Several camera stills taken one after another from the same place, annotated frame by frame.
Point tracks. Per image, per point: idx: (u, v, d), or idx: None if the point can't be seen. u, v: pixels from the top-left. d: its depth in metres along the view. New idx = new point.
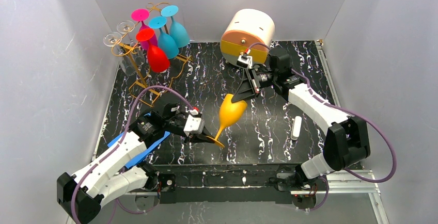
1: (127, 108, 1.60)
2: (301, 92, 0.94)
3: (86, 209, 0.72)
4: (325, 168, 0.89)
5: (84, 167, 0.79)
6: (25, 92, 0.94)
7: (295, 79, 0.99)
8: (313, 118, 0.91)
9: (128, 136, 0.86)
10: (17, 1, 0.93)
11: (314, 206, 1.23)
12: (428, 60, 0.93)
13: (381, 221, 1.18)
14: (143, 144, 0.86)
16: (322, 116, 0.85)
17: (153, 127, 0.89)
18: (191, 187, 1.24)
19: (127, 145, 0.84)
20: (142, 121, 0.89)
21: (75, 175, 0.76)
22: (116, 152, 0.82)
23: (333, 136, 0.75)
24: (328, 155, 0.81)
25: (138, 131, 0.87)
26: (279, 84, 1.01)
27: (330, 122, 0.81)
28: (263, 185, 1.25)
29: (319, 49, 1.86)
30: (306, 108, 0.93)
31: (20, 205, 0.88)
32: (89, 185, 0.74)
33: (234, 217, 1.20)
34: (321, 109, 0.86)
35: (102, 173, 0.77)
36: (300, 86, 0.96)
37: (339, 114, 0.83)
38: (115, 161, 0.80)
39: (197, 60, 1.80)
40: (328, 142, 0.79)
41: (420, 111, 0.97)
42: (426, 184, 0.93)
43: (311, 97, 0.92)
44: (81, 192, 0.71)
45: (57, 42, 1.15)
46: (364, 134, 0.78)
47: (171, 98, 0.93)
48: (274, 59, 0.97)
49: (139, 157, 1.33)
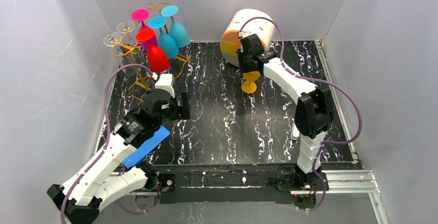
1: (127, 108, 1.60)
2: (275, 65, 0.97)
3: (80, 217, 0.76)
4: (310, 144, 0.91)
5: (73, 176, 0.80)
6: (25, 92, 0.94)
7: (269, 53, 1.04)
8: (287, 92, 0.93)
9: (113, 140, 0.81)
10: (17, 1, 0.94)
11: (314, 206, 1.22)
12: (428, 59, 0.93)
13: (381, 221, 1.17)
14: (131, 146, 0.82)
16: (293, 88, 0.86)
17: (140, 126, 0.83)
18: (191, 187, 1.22)
19: (112, 150, 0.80)
20: (128, 120, 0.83)
21: (64, 186, 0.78)
22: (102, 159, 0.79)
23: (302, 106, 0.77)
24: (299, 125, 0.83)
25: (124, 132, 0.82)
26: (254, 60, 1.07)
27: (300, 93, 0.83)
28: (263, 185, 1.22)
29: (319, 49, 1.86)
30: (279, 82, 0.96)
31: (21, 204, 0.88)
32: (77, 196, 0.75)
33: (234, 217, 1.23)
34: (293, 81, 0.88)
35: (88, 183, 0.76)
36: (274, 61, 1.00)
37: (308, 84, 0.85)
38: (102, 169, 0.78)
39: (197, 60, 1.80)
40: (297, 111, 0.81)
41: (420, 110, 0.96)
42: (426, 185, 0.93)
43: (284, 70, 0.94)
44: (69, 205, 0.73)
45: (57, 42, 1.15)
46: (329, 101, 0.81)
47: (160, 95, 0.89)
48: (245, 41, 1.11)
49: (139, 157, 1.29)
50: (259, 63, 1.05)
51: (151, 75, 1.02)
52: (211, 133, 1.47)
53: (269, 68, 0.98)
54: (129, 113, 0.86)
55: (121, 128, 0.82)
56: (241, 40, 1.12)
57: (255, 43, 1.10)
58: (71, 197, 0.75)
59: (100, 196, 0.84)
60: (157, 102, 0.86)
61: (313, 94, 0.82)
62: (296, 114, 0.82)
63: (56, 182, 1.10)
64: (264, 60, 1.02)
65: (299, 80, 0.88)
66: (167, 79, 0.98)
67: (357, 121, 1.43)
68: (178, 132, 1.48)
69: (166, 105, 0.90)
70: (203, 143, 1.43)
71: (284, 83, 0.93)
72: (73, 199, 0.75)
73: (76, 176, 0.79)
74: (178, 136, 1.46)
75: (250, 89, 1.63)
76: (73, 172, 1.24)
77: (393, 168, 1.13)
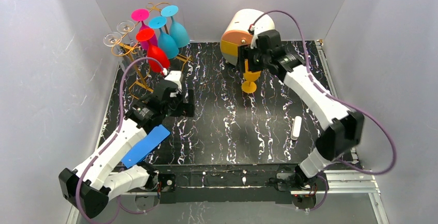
1: (127, 108, 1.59)
2: (301, 77, 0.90)
3: (93, 201, 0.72)
4: (324, 161, 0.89)
5: (84, 161, 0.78)
6: (25, 92, 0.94)
7: (293, 59, 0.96)
8: (311, 109, 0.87)
9: (125, 125, 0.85)
10: (17, 1, 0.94)
11: (314, 206, 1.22)
12: (429, 59, 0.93)
13: (381, 221, 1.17)
14: (142, 131, 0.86)
16: (322, 109, 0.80)
17: (150, 111, 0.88)
18: (191, 187, 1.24)
19: (126, 133, 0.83)
20: (138, 106, 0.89)
21: (77, 170, 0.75)
22: (116, 141, 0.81)
23: (332, 133, 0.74)
24: (324, 146, 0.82)
25: (136, 118, 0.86)
26: (274, 65, 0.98)
27: (331, 118, 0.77)
28: (263, 185, 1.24)
29: (319, 49, 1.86)
30: (303, 96, 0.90)
31: (20, 204, 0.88)
32: (92, 178, 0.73)
33: (234, 217, 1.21)
34: (321, 100, 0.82)
35: (103, 165, 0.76)
36: (301, 70, 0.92)
37: (340, 108, 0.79)
38: (116, 150, 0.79)
39: (197, 60, 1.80)
40: (325, 136, 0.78)
41: (420, 110, 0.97)
42: (426, 184, 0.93)
43: (312, 84, 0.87)
44: (85, 186, 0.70)
45: (57, 42, 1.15)
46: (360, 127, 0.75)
47: (168, 83, 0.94)
48: (264, 40, 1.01)
49: (140, 156, 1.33)
50: (280, 69, 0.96)
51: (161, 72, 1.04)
52: (211, 133, 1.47)
53: (293, 79, 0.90)
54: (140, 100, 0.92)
55: (131, 114, 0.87)
56: (259, 37, 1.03)
57: (277, 43, 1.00)
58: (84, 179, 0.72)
59: (109, 186, 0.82)
60: (166, 90, 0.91)
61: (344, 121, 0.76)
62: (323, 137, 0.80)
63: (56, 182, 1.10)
64: (286, 66, 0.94)
65: (329, 100, 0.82)
66: (175, 75, 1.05)
67: None
68: (178, 132, 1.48)
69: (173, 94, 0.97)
70: (203, 143, 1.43)
71: (308, 99, 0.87)
72: (88, 181, 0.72)
73: (88, 160, 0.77)
74: (178, 136, 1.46)
75: (250, 89, 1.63)
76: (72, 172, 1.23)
77: (393, 168, 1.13)
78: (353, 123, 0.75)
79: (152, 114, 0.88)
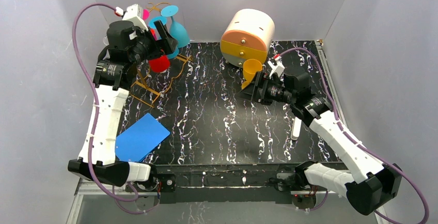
1: (127, 108, 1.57)
2: (329, 124, 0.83)
3: (112, 176, 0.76)
4: (340, 192, 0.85)
5: (83, 146, 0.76)
6: (25, 92, 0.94)
7: (319, 102, 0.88)
8: (340, 158, 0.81)
9: (101, 93, 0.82)
10: (17, 1, 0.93)
11: (314, 206, 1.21)
12: (429, 60, 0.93)
13: (381, 221, 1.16)
14: (122, 89, 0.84)
16: (355, 162, 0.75)
17: (118, 66, 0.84)
18: (191, 187, 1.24)
19: (107, 102, 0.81)
20: (103, 67, 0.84)
21: (82, 157, 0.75)
22: (102, 114, 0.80)
23: (368, 191, 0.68)
24: (355, 202, 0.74)
25: (108, 81, 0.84)
26: (299, 107, 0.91)
27: (366, 173, 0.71)
28: (263, 185, 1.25)
29: (319, 49, 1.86)
30: (332, 144, 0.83)
31: (19, 204, 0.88)
32: (101, 157, 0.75)
33: (234, 217, 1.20)
34: (353, 152, 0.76)
35: (104, 141, 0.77)
36: (329, 116, 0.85)
37: (373, 161, 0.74)
38: (108, 123, 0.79)
39: (197, 60, 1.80)
40: (356, 189, 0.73)
41: (420, 111, 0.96)
42: (427, 185, 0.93)
43: (341, 133, 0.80)
44: (98, 168, 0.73)
45: (57, 41, 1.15)
46: (397, 181, 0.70)
47: (120, 27, 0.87)
48: (291, 79, 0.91)
49: (144, 153, 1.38)
50: (306, 113, 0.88)
51: (115, 11, 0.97)
52: (211, 133, 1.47)
53: (320, 126, 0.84)
54: (100, 61, 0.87)
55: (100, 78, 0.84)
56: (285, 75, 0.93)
57: (304, 83, 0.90)
58: (95, 162, 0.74)
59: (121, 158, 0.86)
60: (122, 35, 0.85)
61: (378, 175, 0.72)
62: (352, 190, 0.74)
63: (56, 182, 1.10)
64: (313, 112, 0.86)
65: (361, 152, 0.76)
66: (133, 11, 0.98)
67: (357, 121, 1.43)
68: (178, 132, 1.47)
69: (134, 35, 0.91)
70: (203, 143, 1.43)
71: (338, 148, 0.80)
72: (98, 162, 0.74)
73: (85, 144, 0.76)
74: (178, 136, 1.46)
75: (251, 71, 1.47)
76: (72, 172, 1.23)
77: None
78: (391, 178, 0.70)
79: (122, 67, 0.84)
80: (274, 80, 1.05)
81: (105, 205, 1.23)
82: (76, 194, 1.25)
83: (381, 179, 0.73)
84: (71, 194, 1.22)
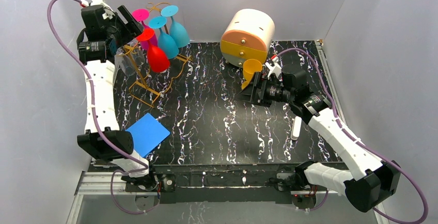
1: (127, 108, 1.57)
2: (328, 121, 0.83)
3: (122, 140, 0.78)
4: (340, 191, 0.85)
5: (87, 119, 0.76)
6: (25, 92, 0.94)
7: (317, 99, 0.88)
8: (339, 155, 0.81)
9: (90, 68, 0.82)
10: (17, 1, 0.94)
11: (314, 206, 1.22)
12: (428, 60, 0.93)
13: (381, 221, 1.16)
14: (109, 63, 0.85)
16: (354, 160, 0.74)
17: (100, 42, 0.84)
18: (190, 187, 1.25)
19: (98, 75, 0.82)
20: (85, 46, 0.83)
21: (89, 129, 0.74)
22: (98, 86, 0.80)
23: (366, 187, 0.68)
24: (355, 199, 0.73)
25: (94, 57, 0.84)
26: (298, 105, 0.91)
27: (364, 170, 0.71)
28: (263, 185, 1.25)
29: (319, 49, 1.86)
30: (331, 141, 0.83)
31: (18, 204, 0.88)
32: (108, 123, 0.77)
33: (234, 217, 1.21)
34: (352, 148, 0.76)
35: (107, 108, 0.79)
36: (327, 113, 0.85)
37: (372, 158, 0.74)
38: (107, 93, 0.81)
39: (197, 60, 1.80)
40: (354, 186, 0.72)
41: (420, 111, 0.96)
42: (427, 185, 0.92)
43: (340, 130, 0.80)
44: (109, 131, 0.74)
45: (57, 42, 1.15)
46: (396, 179, 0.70)
47: (93, 6, 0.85)
48: (290, 78, 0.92)
49: (143, 153, 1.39)
50: (304, 111, 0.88)
51: (81, 3, 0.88)
52: (211, 133, 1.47)
53: (319, 123, 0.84)
54: (80, 43, 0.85)
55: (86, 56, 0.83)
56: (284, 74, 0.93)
57: (302, 81, 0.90)
58: (103, 129, 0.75)
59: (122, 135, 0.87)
60: (96, 14, 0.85)
61: (377, 172, 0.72)
62: (351, 187, 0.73)
63: (56, 182, 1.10)
64: (312, 109, 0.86)
65: (360, 149, 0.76)
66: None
67: (357, 121, 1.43)
68: (178, 132, 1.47)
69: (109, 16, 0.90)
70: (203, 143, 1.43)
71: (337, 146, 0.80)
72: (107, 128, 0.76)
73: (89, 117, 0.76)
74: (178, 136, 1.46)
75: (250, 70, 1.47)
76: (72, 172, 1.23)
77: None
78: (390, 175, 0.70)
79: (105, 42, 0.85)
80: (272, 80, 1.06)
81: (106, 205, 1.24)
82: (76, 194, 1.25)
83: (381, 176, 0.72)
84: (72, 194, 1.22)
